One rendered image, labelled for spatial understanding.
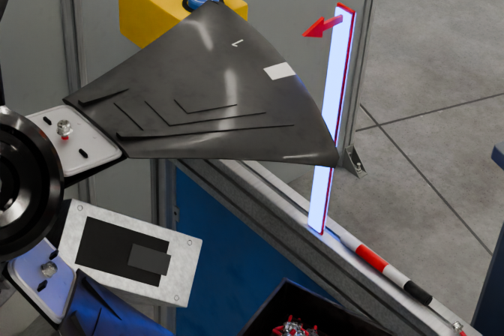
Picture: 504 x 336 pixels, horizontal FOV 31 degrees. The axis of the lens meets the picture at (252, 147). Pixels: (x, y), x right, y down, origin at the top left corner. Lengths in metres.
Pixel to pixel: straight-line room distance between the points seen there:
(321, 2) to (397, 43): 1.04
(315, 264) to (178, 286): 0.31
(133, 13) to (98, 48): 0.52
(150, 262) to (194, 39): 0.23
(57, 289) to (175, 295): 0.19
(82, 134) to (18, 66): 0.89
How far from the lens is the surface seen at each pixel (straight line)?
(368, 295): 1.15
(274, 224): 1.23
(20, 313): 1.00
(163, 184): 1.44
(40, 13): 1.65
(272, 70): 0.91
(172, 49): 0.90
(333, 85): 1.03
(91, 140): 0.79
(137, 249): 0.91
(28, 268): 0.76
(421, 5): 3.42
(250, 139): 0.83
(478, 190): 2.63
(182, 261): 0.93
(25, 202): 0.71
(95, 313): 0.80
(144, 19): 1.23
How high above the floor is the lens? 1.68
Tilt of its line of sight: 39 degrees down
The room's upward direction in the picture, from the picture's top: 4 degrees clockwise
